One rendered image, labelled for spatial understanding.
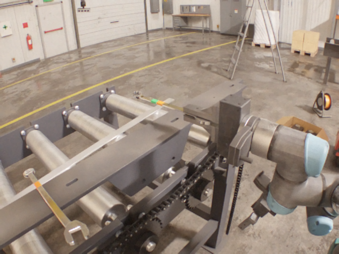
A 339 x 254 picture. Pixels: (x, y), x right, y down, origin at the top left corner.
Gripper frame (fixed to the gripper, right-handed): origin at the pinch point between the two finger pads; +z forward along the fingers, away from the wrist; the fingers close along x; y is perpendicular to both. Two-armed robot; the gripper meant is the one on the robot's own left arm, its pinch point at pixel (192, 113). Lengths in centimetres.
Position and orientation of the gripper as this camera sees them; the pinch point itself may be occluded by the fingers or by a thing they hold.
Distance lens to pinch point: 55.6
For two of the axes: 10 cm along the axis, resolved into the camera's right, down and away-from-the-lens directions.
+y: 6.6, -4.1, 6.4
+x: -0.5, -8.6, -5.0
